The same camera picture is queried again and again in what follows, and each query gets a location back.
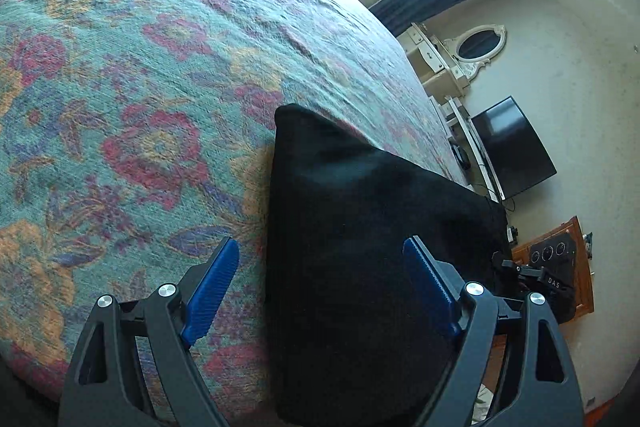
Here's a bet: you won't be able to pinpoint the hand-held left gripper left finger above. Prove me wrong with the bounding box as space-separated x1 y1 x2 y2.
59 237 241 427

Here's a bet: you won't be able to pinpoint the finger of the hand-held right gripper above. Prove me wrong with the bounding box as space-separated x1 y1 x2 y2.
491 249 523 275

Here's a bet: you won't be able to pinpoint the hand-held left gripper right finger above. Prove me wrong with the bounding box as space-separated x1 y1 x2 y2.
403 235 586 427

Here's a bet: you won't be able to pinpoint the black pants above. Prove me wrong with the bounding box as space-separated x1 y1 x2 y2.
265 103 513 427

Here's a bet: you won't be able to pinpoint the wooden panel with gauges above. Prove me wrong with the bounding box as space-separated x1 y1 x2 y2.
512 216 596 323

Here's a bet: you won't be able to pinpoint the black flat television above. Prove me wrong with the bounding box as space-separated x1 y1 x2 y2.
471 96 557 200

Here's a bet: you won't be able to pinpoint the white television stand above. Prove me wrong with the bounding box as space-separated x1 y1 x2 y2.
435 97 503 202

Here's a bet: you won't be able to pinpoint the floral bedspread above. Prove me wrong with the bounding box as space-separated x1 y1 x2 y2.
0 0 483 427

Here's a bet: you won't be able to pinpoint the cream dressing table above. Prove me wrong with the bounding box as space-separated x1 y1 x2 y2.
397 23 471 98

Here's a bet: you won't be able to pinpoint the oval vanity mirror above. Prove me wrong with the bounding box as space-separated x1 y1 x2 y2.
442 24 507 80

